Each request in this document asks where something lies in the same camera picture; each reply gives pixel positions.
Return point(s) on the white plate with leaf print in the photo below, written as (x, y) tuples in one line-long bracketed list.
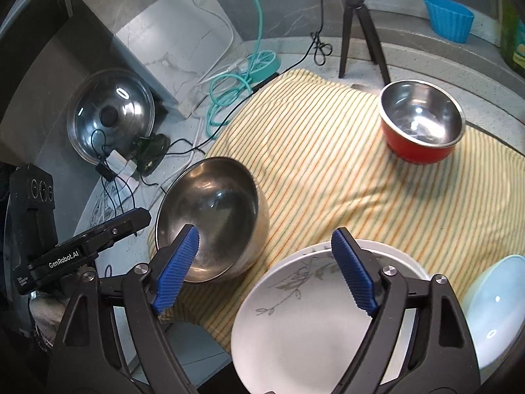
[(287, 328)]

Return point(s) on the yellow striped towel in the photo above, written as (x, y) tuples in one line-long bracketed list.
[(328, 172)]

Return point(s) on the black plug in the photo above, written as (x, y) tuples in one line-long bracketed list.
[(104, 170)]

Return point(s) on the dark green stand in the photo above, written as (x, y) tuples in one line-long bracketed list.
[(154, 147)]

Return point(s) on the blue ribbed silicone cup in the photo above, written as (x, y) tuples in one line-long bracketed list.
[(449, 20)]

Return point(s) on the steel pot lid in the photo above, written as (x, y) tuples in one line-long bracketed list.
[(123, 106)]

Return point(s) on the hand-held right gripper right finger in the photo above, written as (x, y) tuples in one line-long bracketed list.
[(354, 275)]

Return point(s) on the green dish soap bottle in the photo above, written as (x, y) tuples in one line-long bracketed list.
[(514, 41)]

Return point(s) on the white charger plugs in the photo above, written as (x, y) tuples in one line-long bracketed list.
[(119, 160)]

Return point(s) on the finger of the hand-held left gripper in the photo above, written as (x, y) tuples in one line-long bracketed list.
[(123, 223)]

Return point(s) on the light blue ceramic bowl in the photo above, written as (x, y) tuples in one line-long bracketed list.
[(496, 308)]

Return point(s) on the plain steel bowl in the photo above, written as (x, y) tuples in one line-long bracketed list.
[(221, 201)]

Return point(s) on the red steel-lined bowl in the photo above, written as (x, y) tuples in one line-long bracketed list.
[(410, 152)]

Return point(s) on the black mini tripod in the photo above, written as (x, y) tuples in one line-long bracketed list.
[(352, 4)]

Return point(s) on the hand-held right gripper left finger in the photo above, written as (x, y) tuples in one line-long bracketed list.
[(176, 271)]

